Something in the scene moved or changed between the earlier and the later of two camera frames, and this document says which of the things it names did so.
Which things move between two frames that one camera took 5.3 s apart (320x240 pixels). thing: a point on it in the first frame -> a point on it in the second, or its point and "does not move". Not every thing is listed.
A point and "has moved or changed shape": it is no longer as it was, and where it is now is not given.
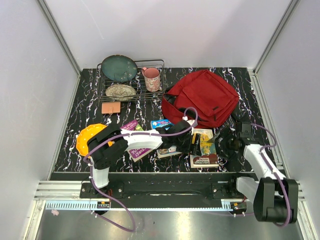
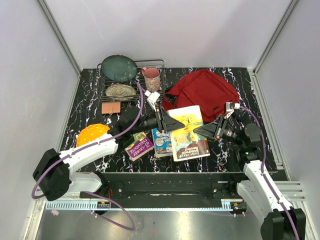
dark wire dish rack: [149, 82] does not move
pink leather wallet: [110, 107] does not move
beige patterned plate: [120, 92] does not move
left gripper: [194, 148] -> [165, 122]
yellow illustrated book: [209, 157] has moved or changed shape
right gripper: [213, 139] -> [213, 130]
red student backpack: [204, 95] does not move
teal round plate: [119, 68] does not move
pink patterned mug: [152, 79] does not move
